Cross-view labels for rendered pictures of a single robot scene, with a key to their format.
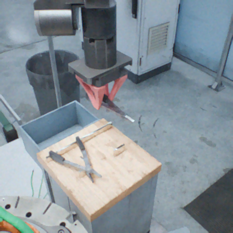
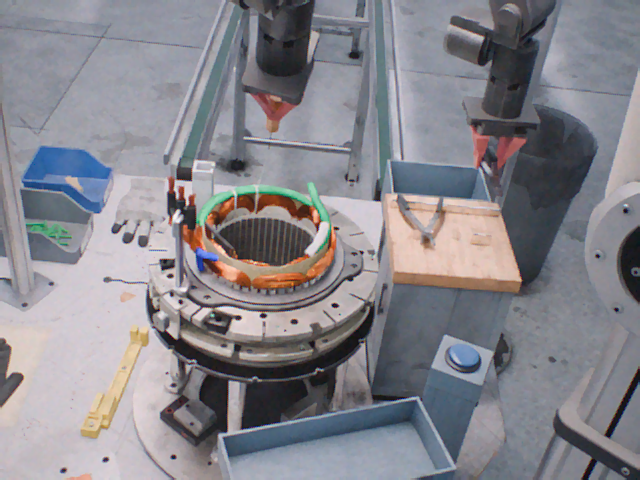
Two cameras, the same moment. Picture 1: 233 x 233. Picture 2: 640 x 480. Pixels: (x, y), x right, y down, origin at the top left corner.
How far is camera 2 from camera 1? 0.69 m
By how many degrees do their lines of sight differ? 29
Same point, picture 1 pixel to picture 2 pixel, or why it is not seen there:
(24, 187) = not seen: hidden behind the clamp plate
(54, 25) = (461, 47)
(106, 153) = (465, 236)
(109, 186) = (438, 263)
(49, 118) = (431, 172)
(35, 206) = (347, 226)
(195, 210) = not seen: outside the picture
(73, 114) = (467, 186)
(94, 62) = (487, 105)
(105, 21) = (512, 63)
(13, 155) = (367, 218)
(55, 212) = (362, 241)
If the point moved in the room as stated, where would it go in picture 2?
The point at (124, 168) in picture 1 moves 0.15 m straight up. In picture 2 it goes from (470, 258) to (494, 175)
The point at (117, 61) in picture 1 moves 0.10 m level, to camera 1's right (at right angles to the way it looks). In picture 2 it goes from (519, 117) to (584, 146)
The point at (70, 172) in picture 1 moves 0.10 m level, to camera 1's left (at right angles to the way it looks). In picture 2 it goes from (407, 228) to (357, 201)
